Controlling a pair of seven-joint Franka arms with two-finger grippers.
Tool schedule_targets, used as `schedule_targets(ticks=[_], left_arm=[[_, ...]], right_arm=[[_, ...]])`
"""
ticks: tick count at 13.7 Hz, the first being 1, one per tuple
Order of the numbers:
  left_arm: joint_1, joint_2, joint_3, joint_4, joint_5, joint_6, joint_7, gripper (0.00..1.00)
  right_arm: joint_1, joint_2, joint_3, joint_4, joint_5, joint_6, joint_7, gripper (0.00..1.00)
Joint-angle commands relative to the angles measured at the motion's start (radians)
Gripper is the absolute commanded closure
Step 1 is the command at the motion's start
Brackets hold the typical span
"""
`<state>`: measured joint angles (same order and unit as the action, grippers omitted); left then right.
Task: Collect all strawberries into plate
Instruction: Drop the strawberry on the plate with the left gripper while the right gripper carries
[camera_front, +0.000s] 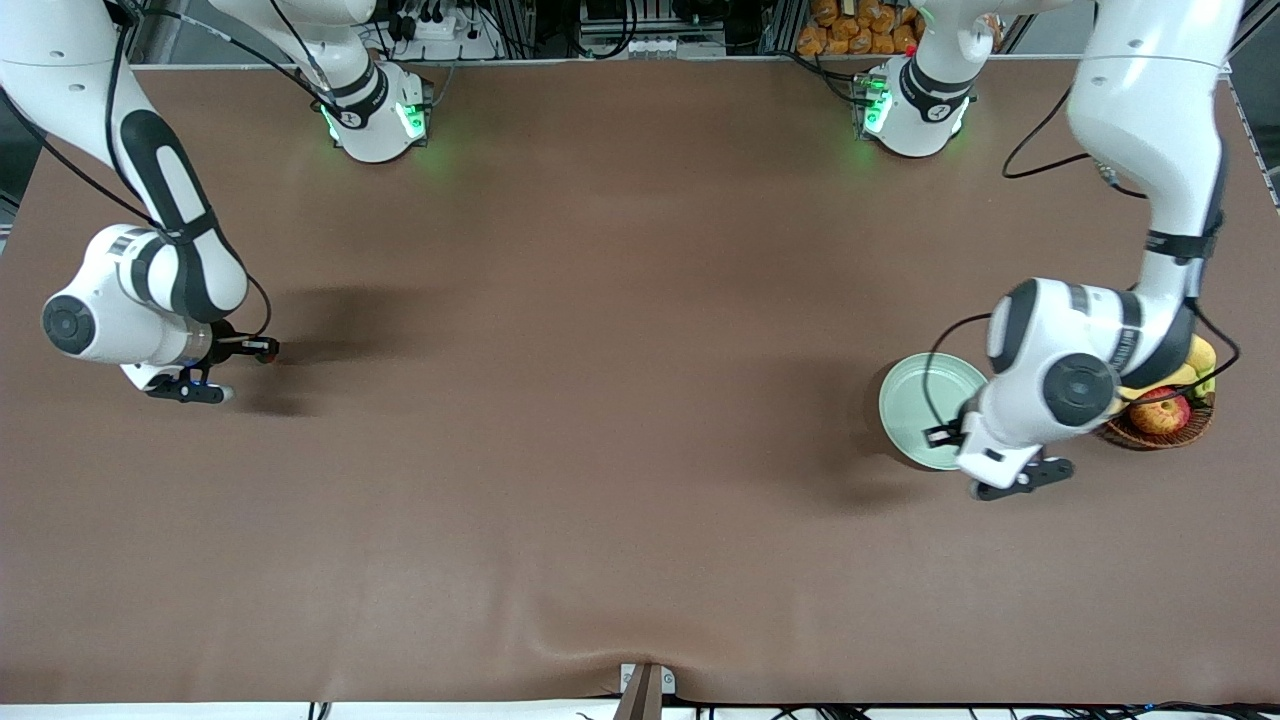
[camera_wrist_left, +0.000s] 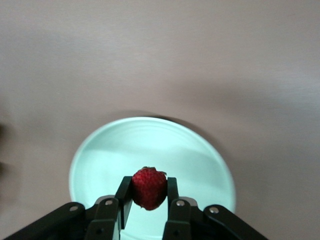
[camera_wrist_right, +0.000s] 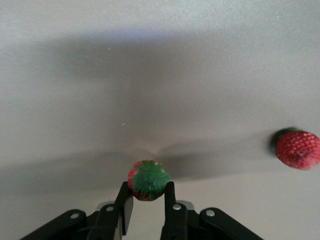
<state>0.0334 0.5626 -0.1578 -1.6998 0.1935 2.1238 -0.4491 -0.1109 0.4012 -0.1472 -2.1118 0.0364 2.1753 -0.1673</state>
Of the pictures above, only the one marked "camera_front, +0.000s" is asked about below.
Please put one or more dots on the bag of orange buns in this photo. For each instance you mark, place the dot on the bag of orange buns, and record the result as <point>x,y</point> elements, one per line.
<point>860,25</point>

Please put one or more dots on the large table cover mat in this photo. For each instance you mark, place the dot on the large table cover mat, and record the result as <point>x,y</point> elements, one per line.
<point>640,500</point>

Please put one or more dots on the white power strip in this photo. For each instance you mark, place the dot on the white power strip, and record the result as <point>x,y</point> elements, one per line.
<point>455,45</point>

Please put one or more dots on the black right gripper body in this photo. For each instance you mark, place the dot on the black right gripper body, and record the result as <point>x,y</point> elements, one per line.
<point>229,346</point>

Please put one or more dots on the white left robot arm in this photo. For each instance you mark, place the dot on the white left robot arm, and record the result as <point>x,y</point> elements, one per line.
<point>1150,100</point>

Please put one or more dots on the brown wicker basket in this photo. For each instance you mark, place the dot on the brown wicker basket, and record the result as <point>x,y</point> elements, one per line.
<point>1150,442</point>

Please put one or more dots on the pale green round plate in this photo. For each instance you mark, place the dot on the pale green round plate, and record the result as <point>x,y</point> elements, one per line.
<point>905,400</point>

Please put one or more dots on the red yellow apple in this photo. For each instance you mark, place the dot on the red yellow apple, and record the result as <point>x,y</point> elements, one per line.
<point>1160,415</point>

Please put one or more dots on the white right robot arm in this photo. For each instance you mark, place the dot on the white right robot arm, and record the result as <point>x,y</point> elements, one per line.
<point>50,50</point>

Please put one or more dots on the silver mounting bracket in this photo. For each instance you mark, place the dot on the silver mounting bracket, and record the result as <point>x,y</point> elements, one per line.
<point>668,682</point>

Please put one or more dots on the brown stand pole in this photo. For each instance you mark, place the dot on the brown stand pole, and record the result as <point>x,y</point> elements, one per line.
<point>642,700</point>

